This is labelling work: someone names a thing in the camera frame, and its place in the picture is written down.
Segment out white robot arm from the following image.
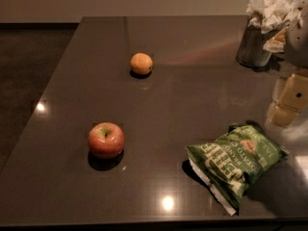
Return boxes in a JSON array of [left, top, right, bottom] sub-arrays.
[[269, 5, 308, 127]]

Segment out metal bin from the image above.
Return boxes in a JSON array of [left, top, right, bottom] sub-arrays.
[[236, 26, 277, 68]]

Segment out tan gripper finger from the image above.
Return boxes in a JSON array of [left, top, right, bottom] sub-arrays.
[[269, 74, 308, 127]]

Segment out red apple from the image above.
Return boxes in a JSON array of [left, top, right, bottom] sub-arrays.
[[88, 122, 125, 159]]

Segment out green chip bag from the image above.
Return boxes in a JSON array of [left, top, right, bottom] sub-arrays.
[[185, 124, 289, 216]]

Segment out orange fruit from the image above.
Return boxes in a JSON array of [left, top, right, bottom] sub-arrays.
[[130, 53, 153, 75]]

